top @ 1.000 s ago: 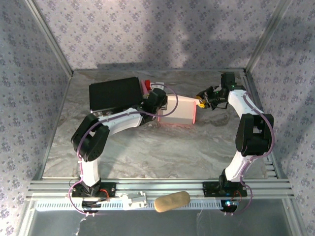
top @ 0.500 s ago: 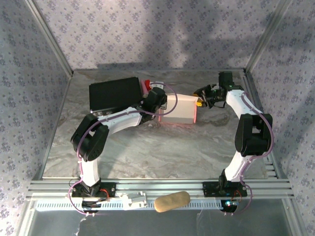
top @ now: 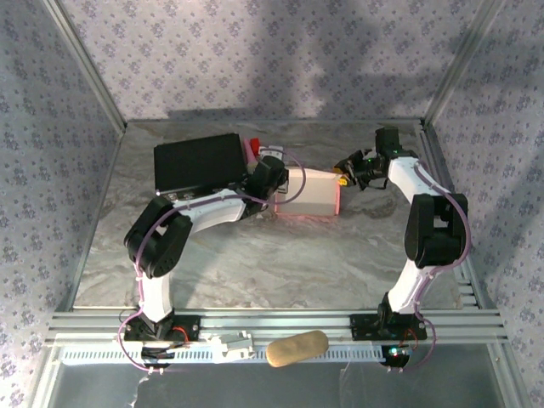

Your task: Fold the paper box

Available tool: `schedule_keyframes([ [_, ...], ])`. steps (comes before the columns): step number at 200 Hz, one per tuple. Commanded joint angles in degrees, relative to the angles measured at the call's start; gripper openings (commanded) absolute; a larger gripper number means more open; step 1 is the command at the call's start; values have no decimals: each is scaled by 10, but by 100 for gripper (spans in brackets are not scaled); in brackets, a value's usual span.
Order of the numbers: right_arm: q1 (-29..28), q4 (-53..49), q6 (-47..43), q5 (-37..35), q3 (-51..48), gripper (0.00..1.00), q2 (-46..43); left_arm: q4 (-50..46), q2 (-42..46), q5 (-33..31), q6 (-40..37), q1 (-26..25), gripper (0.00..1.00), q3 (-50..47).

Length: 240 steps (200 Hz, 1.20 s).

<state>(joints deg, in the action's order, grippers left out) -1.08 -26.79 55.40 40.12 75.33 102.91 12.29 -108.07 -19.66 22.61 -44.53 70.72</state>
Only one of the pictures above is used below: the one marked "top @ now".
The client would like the white plastic connector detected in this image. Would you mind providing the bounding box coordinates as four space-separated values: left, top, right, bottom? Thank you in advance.
202 330 257 365

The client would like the pink white marker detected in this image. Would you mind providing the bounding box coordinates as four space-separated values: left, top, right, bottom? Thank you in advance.
242 139 258 169

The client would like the black wired module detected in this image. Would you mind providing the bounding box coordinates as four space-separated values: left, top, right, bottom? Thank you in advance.
140 345 176 368

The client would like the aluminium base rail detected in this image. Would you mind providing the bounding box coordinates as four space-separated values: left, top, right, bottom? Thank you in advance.
46 309 509 345

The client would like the white slotted cable duct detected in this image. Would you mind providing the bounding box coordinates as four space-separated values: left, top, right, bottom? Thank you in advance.
61 343 384 366

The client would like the pink paper box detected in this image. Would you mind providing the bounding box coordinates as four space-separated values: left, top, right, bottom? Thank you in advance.
273 166 343 219

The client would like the tan oval pad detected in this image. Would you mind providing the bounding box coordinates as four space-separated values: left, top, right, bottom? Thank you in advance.
266 330 330 369

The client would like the circuit board with lights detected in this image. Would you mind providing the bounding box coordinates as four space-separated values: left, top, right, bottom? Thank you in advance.
379 344 413 369

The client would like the black hard case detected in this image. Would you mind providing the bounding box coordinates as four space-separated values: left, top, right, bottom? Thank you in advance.
153 132 250 201

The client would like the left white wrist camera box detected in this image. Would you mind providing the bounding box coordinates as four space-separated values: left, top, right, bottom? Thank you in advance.
258 144 286 161

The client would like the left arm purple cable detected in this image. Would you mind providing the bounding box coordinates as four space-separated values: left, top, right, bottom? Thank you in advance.
116 146 308 376

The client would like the aluminium frame post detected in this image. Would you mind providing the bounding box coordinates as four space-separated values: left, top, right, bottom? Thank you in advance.
42 0 129 131
422 0 507 127

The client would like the aluminium side rail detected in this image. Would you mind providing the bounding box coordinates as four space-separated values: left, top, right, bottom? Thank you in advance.
417 120 496 311

